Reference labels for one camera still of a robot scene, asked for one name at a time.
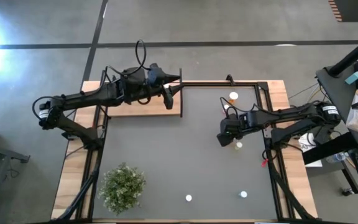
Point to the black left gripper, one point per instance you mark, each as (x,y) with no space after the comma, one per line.
(135,85)

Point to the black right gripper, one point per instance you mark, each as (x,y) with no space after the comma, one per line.
(228,130)

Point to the green medicine bottle white cap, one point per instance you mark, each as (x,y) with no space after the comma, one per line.
(239,145)

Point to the large orange medicine bottle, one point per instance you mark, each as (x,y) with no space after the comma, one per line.
(233,95)

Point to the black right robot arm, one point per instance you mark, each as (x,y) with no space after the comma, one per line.
(291,115)

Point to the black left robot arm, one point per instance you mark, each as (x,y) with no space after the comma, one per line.
(85,98)

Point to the wooden shelf board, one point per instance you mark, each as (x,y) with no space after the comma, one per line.
(154,109)

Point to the blue medicine bottle white cap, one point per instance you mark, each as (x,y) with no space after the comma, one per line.
(243,194)

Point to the white printed paper sheet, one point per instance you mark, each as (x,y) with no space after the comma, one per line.
(304,144)

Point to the clear plastic water bottle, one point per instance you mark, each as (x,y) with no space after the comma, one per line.
(336,157)

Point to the black desk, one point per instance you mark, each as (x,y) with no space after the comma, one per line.
(334,90)

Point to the green artificial plant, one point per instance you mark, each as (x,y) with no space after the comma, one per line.
(121,188)

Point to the teal eraser block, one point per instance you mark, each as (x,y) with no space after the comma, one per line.
(353,77)

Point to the black round pole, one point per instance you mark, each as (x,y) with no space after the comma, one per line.
(353,55)

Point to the dark mat striped edges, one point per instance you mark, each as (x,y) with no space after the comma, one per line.
(353,9)

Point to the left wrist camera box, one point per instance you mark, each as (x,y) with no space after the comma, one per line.
(154,76)

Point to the black table frame rails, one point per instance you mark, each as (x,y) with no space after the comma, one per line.
(204,84)

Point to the small black frame mount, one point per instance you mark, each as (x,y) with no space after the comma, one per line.
(229,79)

